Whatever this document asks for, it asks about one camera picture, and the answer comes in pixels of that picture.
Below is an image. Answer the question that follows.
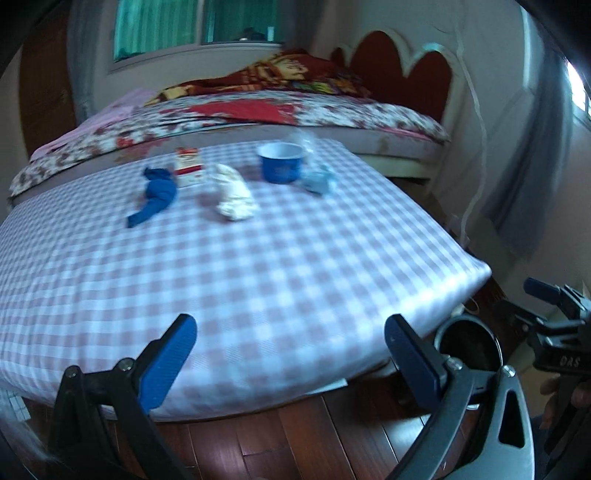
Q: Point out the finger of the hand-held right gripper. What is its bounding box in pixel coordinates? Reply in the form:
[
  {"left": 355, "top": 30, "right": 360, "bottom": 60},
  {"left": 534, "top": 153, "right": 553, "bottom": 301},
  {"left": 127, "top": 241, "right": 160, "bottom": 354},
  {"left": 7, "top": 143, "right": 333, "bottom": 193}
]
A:
[
  {"left": 493, "top": 299, "right": 544, "bottom": 334},
  {"left": 523, "top": 277, "right": 566, "bottom": 306}
]

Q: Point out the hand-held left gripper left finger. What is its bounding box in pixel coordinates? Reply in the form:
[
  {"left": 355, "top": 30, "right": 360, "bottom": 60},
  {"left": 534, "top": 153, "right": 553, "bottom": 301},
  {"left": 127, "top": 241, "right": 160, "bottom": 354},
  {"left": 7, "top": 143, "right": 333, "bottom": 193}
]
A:
[{"left": 46, "top": 313, "right": 199, "bottom": 480}]

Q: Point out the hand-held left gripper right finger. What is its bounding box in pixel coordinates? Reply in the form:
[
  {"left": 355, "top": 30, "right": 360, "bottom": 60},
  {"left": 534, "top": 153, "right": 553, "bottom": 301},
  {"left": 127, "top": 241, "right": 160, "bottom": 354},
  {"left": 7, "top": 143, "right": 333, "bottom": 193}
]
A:
[{"left": 384, "top": 314, "right": 539, "bottom": 480}]

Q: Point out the black trash bin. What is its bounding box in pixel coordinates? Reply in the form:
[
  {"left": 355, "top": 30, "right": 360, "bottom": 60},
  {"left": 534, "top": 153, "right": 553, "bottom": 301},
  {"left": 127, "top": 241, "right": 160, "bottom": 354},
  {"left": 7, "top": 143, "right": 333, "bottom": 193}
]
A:
[{"left": 433, "top": 314, "right": 505, "bottom": 462}]

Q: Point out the blue plastic bag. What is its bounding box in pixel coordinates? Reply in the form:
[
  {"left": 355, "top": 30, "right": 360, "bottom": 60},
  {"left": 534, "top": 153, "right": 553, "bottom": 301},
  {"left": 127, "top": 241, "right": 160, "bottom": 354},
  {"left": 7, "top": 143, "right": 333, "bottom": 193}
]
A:
[{"left": 127, "top": 166, "right": 178, "bottom": 229}]

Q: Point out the white plastic bag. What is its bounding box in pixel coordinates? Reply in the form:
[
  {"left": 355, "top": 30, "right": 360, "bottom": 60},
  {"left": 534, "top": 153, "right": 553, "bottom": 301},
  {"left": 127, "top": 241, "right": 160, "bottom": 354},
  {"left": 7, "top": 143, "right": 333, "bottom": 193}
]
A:
[{"left": 210, "top": 163, "right": 257, "bottom": 223}]

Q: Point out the red and white carton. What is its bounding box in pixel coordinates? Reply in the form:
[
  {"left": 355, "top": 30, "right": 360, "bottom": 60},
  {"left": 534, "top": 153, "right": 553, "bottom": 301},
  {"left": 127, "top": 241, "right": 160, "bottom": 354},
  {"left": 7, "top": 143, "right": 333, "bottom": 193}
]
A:
[{"left": 174, "top": 147, "right": 205, "bottom": 189}]

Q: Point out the light blue bag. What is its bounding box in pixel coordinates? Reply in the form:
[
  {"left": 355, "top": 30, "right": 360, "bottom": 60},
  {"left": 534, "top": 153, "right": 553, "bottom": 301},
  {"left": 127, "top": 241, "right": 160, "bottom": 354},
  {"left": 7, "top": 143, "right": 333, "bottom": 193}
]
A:
[{"left": 300, "top": 164, "right": 335, "bottom": 197}]

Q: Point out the blue paper cup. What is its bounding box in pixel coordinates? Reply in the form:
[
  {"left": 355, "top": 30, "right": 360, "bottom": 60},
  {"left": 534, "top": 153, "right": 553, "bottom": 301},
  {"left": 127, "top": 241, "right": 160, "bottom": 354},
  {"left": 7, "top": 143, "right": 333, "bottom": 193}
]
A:
[{"left": 257, "top": 142, "right": 305, "bottom": 184}]

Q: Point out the person's right hand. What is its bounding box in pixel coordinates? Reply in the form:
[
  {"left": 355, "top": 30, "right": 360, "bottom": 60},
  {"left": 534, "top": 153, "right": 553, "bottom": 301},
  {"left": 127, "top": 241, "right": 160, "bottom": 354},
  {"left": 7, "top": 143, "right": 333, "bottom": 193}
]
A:
[{"left": 539, "top": 376, "right": 563, "bottom": 430}]

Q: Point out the tied grey curtain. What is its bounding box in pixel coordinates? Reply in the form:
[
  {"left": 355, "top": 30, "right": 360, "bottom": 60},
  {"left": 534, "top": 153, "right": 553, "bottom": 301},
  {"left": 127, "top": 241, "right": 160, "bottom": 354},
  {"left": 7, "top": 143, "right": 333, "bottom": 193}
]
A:
[{"left": 480, "top": 69, "right": 573, "bottom": 259}]

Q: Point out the purple checkered tablecloth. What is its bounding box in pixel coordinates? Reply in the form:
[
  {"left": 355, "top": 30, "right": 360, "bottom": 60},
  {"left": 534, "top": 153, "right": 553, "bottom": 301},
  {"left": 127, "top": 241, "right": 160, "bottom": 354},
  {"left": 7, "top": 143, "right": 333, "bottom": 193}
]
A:
[{"left": 0, "top": 137, "right": 492, "bottom": 423}]

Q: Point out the bright window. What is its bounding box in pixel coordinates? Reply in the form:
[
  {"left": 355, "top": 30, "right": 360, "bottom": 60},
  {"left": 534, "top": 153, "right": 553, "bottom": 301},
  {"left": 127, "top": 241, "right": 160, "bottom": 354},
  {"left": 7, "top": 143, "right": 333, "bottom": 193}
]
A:
[{"left": 566, "top": 60, "right": 591, "bottom": 125}]

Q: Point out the bed with floral blanket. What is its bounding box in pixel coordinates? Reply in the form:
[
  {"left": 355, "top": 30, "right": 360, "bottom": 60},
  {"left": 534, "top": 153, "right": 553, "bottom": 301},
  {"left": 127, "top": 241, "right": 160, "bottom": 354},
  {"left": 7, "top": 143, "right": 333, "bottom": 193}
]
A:
[{"left": 9, "top": 90, "right": 451, "bottom": 197}]

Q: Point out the pink sheet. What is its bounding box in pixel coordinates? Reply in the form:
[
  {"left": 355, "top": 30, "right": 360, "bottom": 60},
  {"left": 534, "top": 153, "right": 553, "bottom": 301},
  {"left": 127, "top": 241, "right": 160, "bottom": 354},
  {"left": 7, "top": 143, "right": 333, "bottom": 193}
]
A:
[{"left": 30, "top": 90, "right": 158, "bottom": 160}]

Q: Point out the red scalloped headboard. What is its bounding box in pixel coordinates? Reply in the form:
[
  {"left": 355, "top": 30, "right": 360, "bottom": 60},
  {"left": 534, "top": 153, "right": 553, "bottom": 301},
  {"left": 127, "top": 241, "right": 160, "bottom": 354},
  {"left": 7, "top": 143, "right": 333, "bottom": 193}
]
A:
[{"left": 330, "top": 28, "right": 462, "bottom": 134}]

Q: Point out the wooden door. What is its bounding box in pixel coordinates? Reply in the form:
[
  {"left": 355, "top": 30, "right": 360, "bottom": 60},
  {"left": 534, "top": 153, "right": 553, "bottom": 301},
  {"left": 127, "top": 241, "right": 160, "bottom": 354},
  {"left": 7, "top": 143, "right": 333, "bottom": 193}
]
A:
[{"left": 18, "top": 18, "right": 77, "bottom": 153}]

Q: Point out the red patterned blanket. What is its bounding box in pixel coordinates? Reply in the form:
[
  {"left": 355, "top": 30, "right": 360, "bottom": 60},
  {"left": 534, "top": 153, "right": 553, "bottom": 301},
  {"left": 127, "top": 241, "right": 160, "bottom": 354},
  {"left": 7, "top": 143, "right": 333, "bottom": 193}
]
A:
[{"left": 148, "top": 48, "right": 370, "bottom": 104}]

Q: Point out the window with green curtain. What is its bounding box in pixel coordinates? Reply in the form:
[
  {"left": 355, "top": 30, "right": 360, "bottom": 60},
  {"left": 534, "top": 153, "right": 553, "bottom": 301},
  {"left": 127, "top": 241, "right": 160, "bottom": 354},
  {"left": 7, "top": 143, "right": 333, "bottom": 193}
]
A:
[{"left": 113, "top": 0, "right": 282, "bottom": 63}]

